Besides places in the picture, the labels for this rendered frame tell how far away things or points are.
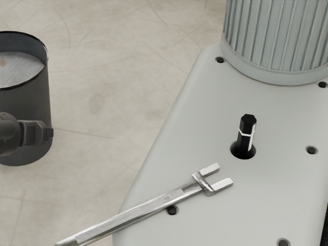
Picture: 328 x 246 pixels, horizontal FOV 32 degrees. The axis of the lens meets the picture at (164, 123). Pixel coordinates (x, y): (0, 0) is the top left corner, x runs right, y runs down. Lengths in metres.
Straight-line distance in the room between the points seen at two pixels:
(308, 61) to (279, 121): 0.11
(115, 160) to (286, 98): 2.46
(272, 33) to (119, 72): 3.04
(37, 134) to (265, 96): 0.52
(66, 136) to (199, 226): 2.77
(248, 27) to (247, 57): 0.05
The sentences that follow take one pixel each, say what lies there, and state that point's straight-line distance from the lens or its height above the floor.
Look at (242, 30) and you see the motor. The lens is 0.90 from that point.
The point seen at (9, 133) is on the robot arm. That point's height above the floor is 1.72.
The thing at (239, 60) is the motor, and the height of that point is 1.91.
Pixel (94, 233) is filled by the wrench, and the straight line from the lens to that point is 0.71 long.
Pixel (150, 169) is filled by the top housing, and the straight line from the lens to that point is 0.78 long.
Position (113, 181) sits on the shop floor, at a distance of 3.21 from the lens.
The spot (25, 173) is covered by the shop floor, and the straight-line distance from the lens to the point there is 3.31.
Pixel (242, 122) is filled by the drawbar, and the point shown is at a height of 1.95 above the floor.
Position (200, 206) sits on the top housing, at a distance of 0.75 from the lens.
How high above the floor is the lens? 2.49
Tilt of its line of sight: 45 degrees down
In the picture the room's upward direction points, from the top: 2 degrees clockwise
